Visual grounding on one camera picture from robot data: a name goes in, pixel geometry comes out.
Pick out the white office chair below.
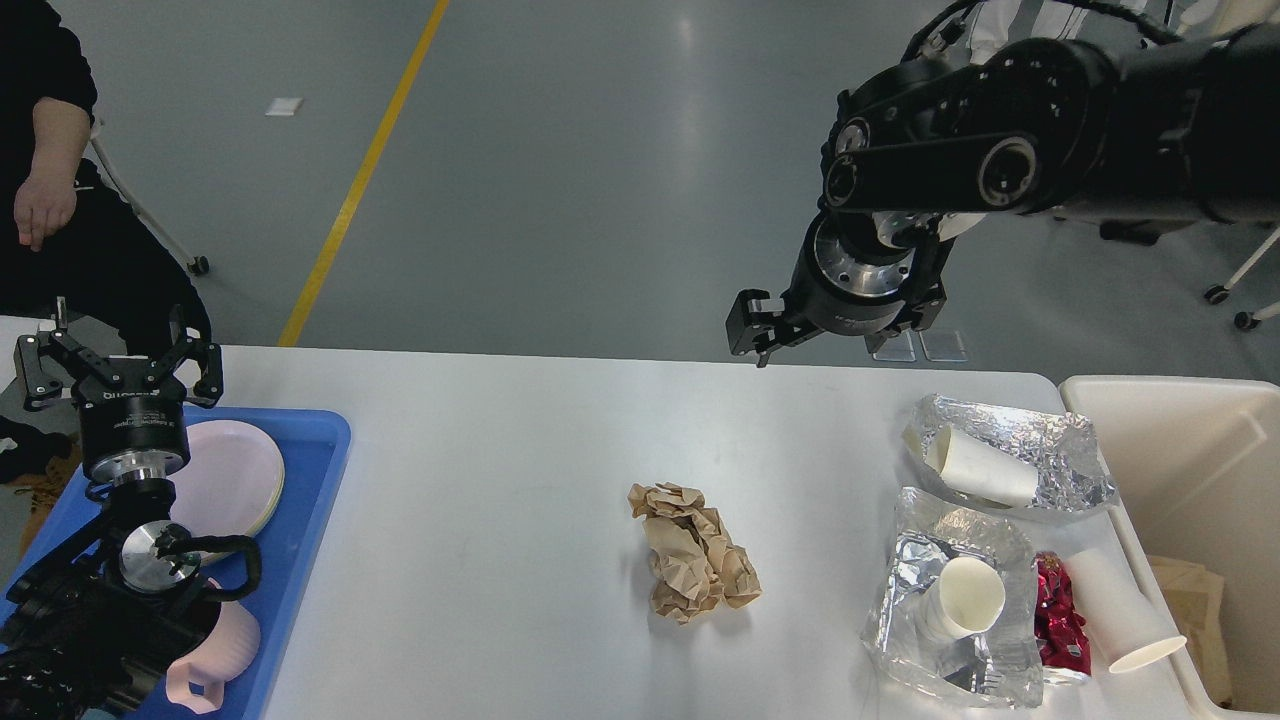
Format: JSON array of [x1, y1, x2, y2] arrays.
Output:
[[1203, 0, 1280, 332]]

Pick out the blue plastic tray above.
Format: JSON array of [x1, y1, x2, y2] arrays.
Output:
[[1, 405, 351, 719]]

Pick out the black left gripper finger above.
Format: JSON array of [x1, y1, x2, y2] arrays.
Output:
[[150, 305, 224, 411], [14, 297, 111, 413]]

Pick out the brown paper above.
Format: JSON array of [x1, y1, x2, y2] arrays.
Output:
[[627, 483, 763, 626]]

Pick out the pink plate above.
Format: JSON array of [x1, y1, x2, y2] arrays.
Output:
[[170, 419, 282, 536]]

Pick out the crumpled aluminium foil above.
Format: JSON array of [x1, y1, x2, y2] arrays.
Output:
[[902, 395, 1117, 525]]

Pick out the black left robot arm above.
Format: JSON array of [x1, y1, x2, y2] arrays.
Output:
[[3, 297, 262, 719]]

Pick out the chair leg with caster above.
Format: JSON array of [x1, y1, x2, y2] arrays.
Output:
[[90, 120, 211, 275]]

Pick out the white paper cup lying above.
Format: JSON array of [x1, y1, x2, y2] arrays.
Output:
[[1064, 550, 1188, 674]]

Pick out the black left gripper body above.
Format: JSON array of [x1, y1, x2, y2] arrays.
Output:
[[78, 389, 191, 484]]

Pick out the beige plastic bin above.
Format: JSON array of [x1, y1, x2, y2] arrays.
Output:
[[1060, 375, 1279, 719]]

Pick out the person in black clothes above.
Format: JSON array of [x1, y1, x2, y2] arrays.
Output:
[[1, 1, 212, 357]]

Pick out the white paper cup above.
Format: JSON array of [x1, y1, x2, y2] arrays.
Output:
[[913, 556, 1006, 644], [1064, 550, 1188, 674], [924, 424, 1039, 507]]

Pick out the white paper cup in foil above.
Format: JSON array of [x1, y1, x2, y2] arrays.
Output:
[[924, 424, 1039, 507]]

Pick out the pink ribbed mug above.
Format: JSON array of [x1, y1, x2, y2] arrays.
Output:
[[165, 600, 261, 714]]

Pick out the person in white trousers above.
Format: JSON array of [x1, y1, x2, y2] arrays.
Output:
[[966, 1, 1142, 64]]

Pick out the crushed red wrapper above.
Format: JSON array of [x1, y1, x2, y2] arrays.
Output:
[[1033, 551, 1092, 685]]

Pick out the seated person's hand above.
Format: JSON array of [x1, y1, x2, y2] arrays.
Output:
[[13, 170, 77, 252]]

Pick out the metal floor plates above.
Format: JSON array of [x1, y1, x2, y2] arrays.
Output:
[[872, 329, 970, 363]]

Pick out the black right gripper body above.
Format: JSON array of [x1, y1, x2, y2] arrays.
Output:
[[785, 213, 951, 340]]

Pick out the clear plastic wrap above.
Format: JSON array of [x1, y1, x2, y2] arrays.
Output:
[[863, 487, 1044, 708]]

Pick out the yellow plate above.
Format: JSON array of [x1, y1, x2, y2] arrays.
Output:
[[241, 450, 285, 536]]

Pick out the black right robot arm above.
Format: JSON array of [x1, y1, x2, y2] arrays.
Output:
[[724, 1, 1279, 366]]

